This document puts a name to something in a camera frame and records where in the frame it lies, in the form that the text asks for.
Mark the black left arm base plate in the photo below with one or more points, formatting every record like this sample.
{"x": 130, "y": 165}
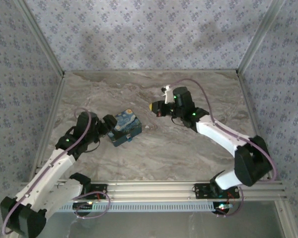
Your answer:
{"x": 99, "y": 188}

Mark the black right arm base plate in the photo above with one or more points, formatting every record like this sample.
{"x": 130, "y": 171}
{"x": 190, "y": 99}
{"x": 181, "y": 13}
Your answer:
{"x": 203, "y": 191}

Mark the aluminium frame post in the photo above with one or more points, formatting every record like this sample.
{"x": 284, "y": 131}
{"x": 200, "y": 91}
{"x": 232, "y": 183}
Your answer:
{"x": 42, "y": 39}
{"x": 260, "y": 34}

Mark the blue starry painting box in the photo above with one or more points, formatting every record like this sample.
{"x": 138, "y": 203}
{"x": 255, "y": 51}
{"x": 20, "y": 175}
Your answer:
{"x": 126, "y": 124}

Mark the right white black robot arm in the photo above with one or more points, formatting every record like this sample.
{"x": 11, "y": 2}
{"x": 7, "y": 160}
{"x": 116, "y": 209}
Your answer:
{"x": 218, "y": 138}

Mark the aluminium table side rail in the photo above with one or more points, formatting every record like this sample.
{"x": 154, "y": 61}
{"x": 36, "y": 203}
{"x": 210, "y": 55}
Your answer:
{"x": 250, "y": 106}
{"x": 49, "y": 119}

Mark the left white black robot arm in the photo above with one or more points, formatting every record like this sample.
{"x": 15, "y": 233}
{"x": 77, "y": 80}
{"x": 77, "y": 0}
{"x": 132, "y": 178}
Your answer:
{"x": 47, "y": 173}

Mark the aluminium mounting rail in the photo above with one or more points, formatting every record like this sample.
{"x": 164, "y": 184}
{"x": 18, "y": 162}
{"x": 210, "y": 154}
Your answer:
{"x": 149, "y": 191}

